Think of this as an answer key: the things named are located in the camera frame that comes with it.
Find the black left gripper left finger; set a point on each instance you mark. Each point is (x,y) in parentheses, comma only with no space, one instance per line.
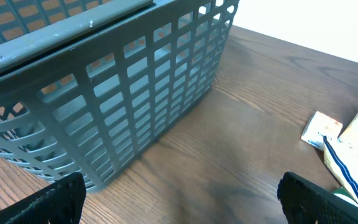
(60,202)

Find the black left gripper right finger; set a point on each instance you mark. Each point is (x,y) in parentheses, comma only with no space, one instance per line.
(305,202)

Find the orange small box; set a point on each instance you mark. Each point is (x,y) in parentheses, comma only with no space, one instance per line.
(318,126)

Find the green small box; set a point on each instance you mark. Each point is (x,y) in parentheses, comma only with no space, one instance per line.
(345,195)

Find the grey plastic mesh basket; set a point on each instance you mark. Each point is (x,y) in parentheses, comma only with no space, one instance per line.
(88,86)

